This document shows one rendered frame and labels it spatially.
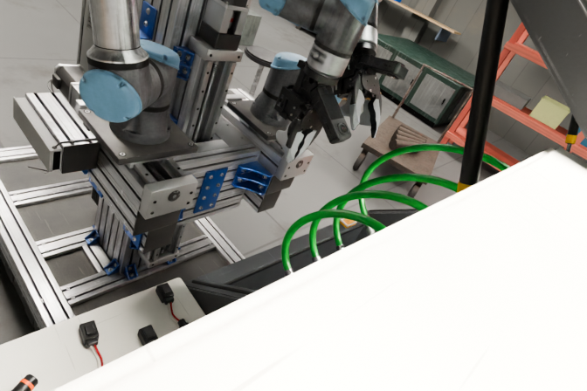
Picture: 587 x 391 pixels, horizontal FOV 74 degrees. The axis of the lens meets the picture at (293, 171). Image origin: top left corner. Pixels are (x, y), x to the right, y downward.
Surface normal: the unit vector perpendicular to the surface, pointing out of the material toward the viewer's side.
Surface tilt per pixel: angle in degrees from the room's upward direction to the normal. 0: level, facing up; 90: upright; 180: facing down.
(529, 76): 90
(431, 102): 90
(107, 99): 97
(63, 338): 0
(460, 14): 90
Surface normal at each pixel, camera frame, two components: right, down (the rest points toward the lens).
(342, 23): -0.15, 0.49
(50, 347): 0.37, -0.78
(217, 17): -0.65, 0.18
